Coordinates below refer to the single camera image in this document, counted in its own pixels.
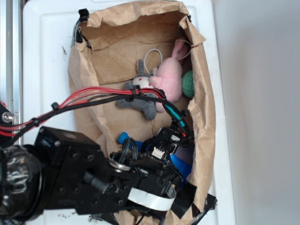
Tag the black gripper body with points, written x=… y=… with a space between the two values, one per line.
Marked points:
x=157 y=178

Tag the blue plastic bottle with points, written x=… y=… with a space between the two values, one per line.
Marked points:
x=181 y=154

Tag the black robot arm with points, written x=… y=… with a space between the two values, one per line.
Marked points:
x=67 y=170

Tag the grey plush bunny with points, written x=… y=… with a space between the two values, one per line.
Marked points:
x=142 y=79

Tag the pink plush bunny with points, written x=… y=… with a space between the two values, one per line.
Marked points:
x=168 y=75

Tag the green ball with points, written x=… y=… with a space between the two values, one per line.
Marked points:
x=187 y=84

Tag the brown paper bag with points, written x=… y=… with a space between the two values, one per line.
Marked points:
x=105 y=51

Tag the white plastic tray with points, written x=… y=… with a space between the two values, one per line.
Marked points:
x=47 y=36

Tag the black mounting bracket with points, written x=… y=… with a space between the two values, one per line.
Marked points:
x=6 y=117

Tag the aluminium frame rail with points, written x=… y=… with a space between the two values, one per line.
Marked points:
x=11 y=57

